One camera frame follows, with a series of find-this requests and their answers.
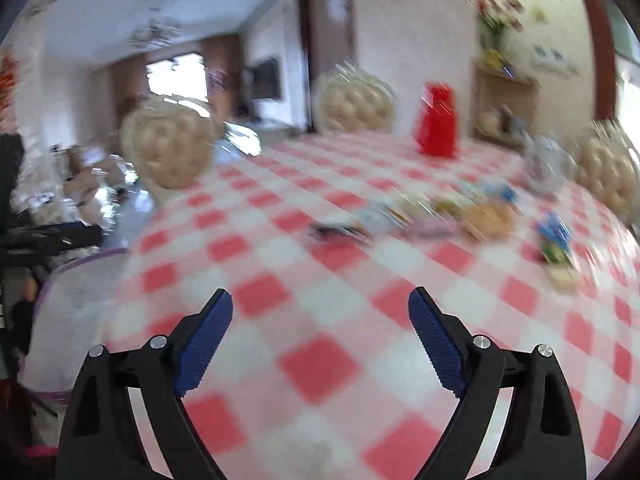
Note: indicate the wooden shelf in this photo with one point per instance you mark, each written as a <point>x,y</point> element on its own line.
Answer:
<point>505,105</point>

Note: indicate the ceiling chandelier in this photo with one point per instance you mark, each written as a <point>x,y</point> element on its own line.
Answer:
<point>156,32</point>

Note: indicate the flower wall decal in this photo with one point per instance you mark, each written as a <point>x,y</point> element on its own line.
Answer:
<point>495,10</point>

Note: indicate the dark-ended small snack packet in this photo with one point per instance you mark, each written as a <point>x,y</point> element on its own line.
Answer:
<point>337,231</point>

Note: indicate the red thermos jug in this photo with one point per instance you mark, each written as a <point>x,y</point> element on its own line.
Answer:
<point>436,120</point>

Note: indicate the glass side table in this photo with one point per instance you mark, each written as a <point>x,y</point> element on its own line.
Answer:
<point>242,139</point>

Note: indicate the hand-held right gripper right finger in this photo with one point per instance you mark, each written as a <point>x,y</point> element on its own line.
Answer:
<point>437,345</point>

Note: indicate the blue green snack packet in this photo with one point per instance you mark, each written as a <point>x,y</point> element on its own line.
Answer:
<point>555,237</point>

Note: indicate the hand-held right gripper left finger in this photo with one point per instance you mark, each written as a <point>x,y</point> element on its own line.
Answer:
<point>205,350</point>

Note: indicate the beige round snack packet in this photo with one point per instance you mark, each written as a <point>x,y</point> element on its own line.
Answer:
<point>487,220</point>

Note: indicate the white round purple-rimmed object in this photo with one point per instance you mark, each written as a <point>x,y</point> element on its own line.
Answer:
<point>70,320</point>

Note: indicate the white teapot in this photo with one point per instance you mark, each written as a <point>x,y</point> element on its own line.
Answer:
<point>547,165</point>

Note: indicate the clear snack packet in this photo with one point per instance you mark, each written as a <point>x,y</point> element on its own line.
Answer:
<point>387,215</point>

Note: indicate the bright window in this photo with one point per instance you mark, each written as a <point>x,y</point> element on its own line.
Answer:
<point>177,77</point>

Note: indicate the tufted beige chair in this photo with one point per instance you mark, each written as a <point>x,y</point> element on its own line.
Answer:
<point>355,102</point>
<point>170,145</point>
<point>607,170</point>

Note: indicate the tan snack packet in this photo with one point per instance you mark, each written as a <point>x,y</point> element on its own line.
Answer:
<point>564,277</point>

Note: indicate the wall television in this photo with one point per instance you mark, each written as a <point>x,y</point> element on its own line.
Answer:
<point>264,79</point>

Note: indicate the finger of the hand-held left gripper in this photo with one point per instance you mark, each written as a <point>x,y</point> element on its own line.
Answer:
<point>55,240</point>

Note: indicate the brown wooden door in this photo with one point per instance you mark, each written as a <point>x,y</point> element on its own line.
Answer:
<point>330,50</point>

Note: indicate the red white checkered tablecloth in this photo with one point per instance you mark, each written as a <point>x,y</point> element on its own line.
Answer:
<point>320,310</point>

